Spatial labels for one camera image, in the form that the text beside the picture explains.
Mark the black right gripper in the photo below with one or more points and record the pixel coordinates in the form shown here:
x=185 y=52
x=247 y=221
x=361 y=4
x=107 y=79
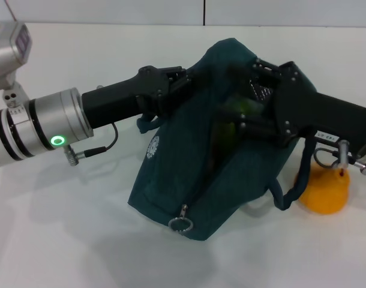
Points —
x=315 y=114

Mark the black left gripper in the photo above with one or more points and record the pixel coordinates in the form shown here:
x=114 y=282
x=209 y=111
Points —
x=120 y=99

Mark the green cucumber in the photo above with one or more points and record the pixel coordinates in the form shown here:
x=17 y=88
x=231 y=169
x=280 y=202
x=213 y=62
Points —
x=246 y=106

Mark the dark teal fabric bag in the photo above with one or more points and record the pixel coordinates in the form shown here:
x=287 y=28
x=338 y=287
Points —
x=177 y=168

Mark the orange yellow pear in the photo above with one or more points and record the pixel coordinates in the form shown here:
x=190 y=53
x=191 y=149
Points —
x=324 y=195

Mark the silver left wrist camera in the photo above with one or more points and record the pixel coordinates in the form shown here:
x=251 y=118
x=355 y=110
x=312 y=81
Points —
x=9 y=51

